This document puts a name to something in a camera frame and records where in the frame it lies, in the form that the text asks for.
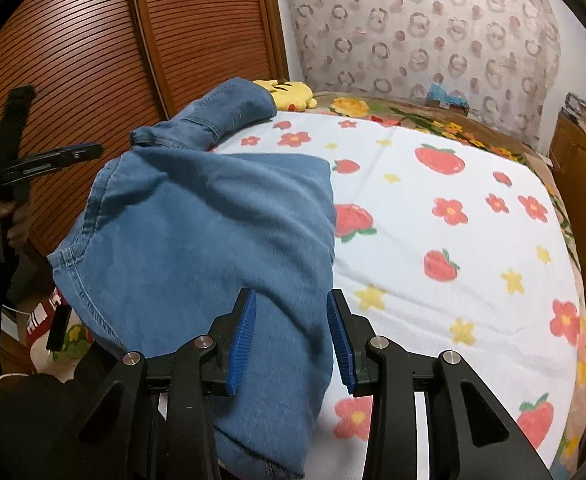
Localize circle pattern curtain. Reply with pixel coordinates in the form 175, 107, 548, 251
273, 0, 564, 156

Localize yellow plush toy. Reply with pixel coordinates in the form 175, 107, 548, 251
252, 78, 318, 112

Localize wooden louvered wardrobe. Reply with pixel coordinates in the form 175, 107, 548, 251
0, 0, 291, 371

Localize red white bag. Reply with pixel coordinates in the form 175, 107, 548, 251
23, 290, 74, 347

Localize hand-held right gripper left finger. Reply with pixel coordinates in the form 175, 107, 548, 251
75, 287, 258, 480

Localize floral blanket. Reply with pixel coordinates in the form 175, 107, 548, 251
53, 91, 586, 480

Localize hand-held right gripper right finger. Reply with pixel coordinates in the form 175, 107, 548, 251
326, 289, 554, 480

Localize blue denim pants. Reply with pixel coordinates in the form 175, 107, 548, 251
48, 77, 338, 480

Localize white strawberry print sheet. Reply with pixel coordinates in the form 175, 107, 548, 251
205, 110, 586, 480

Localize white cable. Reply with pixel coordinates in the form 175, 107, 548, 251
0, 305, 34, 403

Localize black rectangular object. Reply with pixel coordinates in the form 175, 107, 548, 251
46, 305, 72, 352

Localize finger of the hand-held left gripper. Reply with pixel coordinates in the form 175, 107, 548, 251
3, 143, 105, 186

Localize person's dark clothing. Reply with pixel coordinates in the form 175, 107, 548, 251
0, 342, 166, 480

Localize person's left hand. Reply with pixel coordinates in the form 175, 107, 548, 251
0, 202, 32, 251

